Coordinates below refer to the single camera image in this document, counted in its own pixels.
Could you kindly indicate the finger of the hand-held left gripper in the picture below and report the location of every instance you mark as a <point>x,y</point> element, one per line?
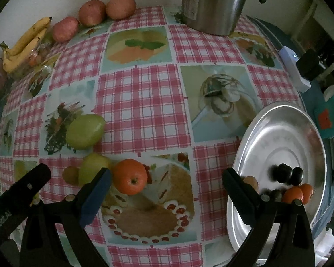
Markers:
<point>33,180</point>

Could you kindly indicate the blue tablecloth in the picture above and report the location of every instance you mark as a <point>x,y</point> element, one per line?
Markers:
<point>270,32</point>

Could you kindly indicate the red potato near wall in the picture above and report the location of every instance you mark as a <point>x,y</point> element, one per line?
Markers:
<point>121,7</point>

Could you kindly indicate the brown fruit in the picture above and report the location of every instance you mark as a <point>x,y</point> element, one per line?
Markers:
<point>250,183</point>

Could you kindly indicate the black power adapter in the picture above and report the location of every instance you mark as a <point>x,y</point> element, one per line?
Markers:
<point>311,64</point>

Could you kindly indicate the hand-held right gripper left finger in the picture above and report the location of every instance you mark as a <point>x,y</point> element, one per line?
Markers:
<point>96,197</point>

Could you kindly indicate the clear plastic container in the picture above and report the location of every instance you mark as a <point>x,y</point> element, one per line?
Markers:
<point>41,58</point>

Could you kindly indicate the red potato middle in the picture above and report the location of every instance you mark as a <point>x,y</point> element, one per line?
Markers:
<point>91,12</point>

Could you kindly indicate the large green fruit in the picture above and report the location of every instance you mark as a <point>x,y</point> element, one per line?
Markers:
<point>85,130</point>

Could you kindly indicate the round steel plate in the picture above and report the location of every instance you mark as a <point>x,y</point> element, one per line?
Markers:
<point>281,139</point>

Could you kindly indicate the dark plum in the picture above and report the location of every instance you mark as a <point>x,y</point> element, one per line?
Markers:
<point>297,175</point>
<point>281,172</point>

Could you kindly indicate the white power strip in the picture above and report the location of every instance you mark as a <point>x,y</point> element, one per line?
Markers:
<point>293,66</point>

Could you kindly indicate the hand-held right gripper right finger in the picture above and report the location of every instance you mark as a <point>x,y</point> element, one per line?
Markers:
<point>236,192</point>

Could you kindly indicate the pink checkered tablecloth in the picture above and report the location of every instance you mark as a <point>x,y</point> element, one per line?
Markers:
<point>139,94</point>

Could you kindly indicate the green pear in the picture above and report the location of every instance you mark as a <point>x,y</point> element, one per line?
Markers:
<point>93,168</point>

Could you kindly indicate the orange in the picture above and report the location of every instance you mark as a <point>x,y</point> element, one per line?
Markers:
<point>308,192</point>
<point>292,195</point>

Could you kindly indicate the bunch of bananas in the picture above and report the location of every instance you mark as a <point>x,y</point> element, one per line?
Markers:
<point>25,41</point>

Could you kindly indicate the red orange apple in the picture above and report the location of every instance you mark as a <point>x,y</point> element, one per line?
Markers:
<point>129,180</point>

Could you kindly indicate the small dark green fruit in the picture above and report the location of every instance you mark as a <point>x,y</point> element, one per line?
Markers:
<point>275,195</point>

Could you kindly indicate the small green-brown fruit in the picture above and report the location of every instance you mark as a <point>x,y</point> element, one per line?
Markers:
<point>70,174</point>

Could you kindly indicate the steel thermos jug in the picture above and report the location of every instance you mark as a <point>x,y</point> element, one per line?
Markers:
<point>217,5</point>

